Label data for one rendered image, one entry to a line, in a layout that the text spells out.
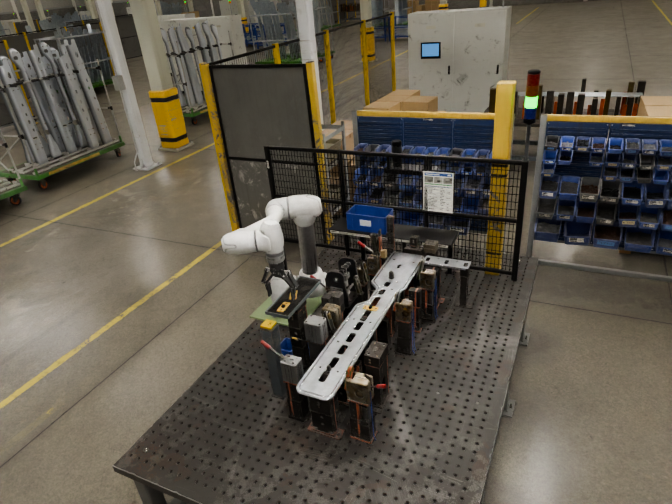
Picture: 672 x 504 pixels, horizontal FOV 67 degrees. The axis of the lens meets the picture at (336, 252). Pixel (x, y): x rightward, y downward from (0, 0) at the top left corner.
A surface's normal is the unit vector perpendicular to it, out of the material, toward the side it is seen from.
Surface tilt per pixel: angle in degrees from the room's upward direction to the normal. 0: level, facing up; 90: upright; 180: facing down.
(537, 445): 0
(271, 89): 89
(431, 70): 90
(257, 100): 90
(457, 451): 0
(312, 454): 0
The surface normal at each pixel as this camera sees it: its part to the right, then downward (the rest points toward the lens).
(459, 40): -0.43, 0.46
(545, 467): -0.08, -0.88
